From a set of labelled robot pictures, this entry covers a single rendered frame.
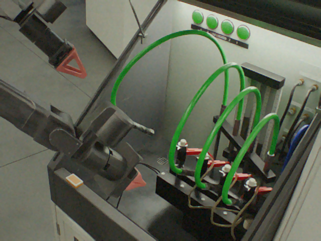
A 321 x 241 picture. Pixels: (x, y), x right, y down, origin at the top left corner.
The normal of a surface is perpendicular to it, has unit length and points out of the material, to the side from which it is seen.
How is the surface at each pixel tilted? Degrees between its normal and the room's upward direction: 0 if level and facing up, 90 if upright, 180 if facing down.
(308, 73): 90
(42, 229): 0
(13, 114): 75
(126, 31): 90
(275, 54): 90
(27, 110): 67
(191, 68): 90
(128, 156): 45
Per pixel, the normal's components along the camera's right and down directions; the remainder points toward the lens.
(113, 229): -0.68, 0.36
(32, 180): 0.07, -0.84
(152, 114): 0.73, 0.41
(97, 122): 0.27, 0.35
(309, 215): -0.65, 0.15
